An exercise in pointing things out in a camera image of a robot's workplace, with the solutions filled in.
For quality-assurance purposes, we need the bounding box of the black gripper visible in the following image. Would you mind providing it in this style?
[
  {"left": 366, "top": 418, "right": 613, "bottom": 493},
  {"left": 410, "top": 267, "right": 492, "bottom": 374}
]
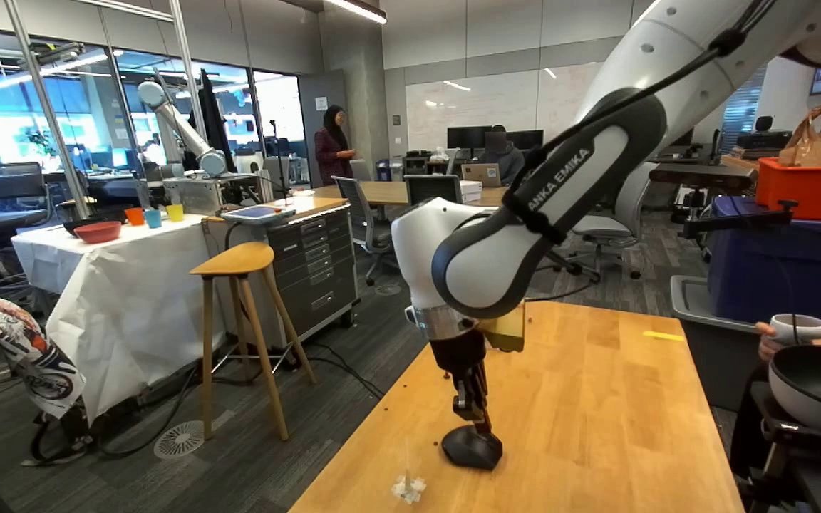
[{"left": 428, "top": 328, "right": 496, "bottom": 439}]

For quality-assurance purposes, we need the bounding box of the black computer mouse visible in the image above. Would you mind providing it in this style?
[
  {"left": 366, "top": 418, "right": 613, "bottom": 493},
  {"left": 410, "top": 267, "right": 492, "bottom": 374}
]
[{"left": 440, "top": 425, "right": 506, "bottom": 472}]

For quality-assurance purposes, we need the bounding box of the white handheld controller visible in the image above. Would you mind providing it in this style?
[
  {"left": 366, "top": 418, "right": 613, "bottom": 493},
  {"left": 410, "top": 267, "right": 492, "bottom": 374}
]
[{"left": 768, "top": 311, "right": 821, "bottom": 347}]

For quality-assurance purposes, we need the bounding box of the grey office chair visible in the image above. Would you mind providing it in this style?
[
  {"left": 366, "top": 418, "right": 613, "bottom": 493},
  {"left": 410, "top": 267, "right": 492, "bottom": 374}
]
[{"left": 329, "top": 174, "right": 396, "bottom": 284}]

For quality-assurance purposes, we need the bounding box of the grey drawer cabinet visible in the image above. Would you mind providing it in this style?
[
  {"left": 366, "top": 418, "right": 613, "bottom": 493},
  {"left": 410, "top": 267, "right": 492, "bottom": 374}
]
[{"left": 202, "top": 193, "right": 359, "bottom": 351}]

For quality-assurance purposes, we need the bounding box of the white office chair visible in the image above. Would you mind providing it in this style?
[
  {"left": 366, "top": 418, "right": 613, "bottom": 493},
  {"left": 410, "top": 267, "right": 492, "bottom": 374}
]
[{"left": 564, "top": 160, "right": 663, "bottom": 282}]

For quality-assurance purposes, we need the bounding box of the wooden bar stool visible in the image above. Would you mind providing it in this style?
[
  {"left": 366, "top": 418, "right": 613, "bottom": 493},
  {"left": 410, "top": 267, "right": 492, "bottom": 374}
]
[{"left": 190, "top": 238, "right": 319, "bottom": 443}]

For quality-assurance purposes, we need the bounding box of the seated person in grey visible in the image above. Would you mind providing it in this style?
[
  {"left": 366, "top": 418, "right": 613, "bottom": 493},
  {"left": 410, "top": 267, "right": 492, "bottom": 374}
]
[{"left": 473, "top": 123, "right": 527, "bottom": 188}]

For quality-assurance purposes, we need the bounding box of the grey plastic bin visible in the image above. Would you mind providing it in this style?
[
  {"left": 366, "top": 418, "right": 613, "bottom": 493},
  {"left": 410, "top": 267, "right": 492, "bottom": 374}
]
[{"left": 667, "top": 272, "right": 771, "bottom": 414}]

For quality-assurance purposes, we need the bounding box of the black computer monitor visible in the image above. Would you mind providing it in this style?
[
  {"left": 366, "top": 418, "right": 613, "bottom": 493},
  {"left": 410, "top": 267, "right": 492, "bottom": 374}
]
[{"left": 445, "top": 124, "right": 492, "bottom": 153}]

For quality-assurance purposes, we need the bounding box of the standing person in dark red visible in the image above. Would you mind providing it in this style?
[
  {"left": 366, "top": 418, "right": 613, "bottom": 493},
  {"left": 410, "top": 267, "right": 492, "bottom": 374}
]
[{"left": 311, "top": 101, "right": 359, "bottom": 188}]

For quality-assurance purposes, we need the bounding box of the blue storage bin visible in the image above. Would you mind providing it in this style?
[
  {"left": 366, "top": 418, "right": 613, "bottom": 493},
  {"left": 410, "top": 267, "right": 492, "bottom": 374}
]
[{"left": 707, "top": 193, "right": 821, "bottom": 325}]

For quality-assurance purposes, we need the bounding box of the white table cloth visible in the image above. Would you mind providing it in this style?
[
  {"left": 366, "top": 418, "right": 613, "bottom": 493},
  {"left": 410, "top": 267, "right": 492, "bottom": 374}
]
[{"left": 9, "top": 214, "right": 219, "bottom": 425}]

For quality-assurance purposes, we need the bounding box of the orange storage bin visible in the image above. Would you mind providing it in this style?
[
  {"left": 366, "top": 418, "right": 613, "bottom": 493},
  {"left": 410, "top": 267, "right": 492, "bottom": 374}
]
[{"left": 755, "top": 153, "right": 821, "bottom": 225}]

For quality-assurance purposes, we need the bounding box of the red bowl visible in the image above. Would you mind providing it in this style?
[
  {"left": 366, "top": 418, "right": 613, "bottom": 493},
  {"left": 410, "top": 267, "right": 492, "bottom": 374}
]
[{"left": 71, "top": 220, "right": 125, "bottom": 248}]

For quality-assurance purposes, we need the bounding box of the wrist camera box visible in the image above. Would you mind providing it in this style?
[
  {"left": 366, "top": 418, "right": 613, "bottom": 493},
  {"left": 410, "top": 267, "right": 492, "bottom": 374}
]
[{"left": 480, "top": 302, "right": 532, "bottom": 355}]

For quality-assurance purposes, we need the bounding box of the black cable on robot arm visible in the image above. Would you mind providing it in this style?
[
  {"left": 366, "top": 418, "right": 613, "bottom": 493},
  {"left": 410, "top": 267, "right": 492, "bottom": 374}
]
[{"left": 500, "top": 0, "right": 781, "bottom": 251}]

